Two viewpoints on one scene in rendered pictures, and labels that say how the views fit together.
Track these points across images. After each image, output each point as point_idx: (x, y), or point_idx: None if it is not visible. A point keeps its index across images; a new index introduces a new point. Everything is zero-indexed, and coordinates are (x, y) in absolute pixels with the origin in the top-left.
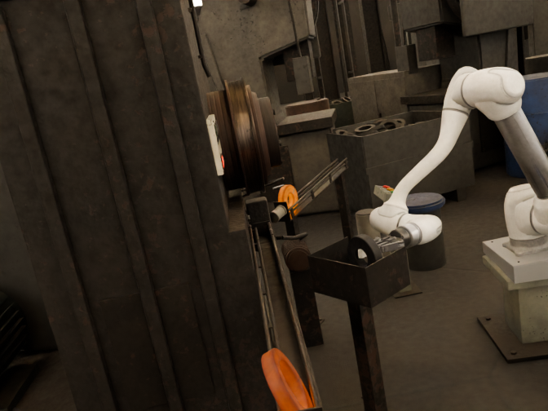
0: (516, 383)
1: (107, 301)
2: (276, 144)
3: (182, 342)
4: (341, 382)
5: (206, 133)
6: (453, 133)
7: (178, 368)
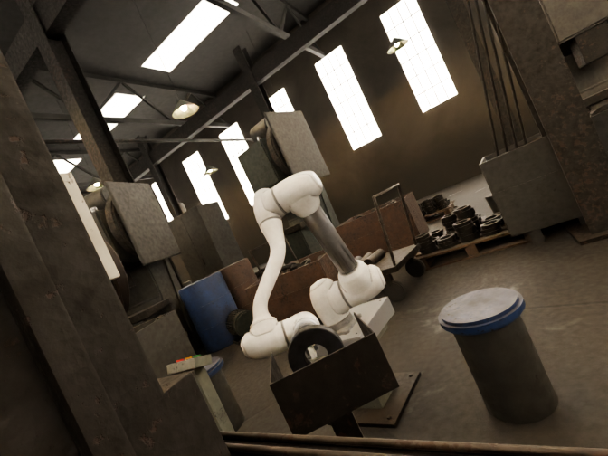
0: (424, 432)
1: None
2: (124, 278)
3: None
4: None
5: (68, 194)
6: (282, 235)
7: None
